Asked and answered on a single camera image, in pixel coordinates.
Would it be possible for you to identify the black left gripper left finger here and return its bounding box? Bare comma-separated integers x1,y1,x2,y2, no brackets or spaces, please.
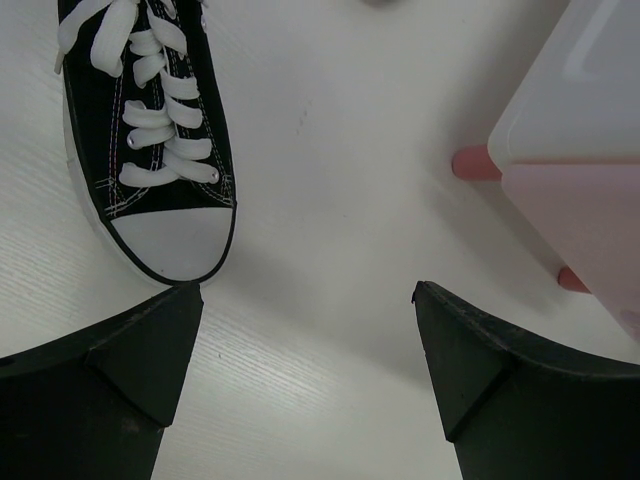
1,283,203,479

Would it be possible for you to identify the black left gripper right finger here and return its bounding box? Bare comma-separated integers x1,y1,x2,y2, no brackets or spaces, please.
412,281,639,479

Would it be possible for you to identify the pink front white drawer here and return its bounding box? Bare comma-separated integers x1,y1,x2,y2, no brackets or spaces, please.
452,1,639,338

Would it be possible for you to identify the black sneaker front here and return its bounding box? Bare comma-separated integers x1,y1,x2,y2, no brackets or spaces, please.
55,1,237,285

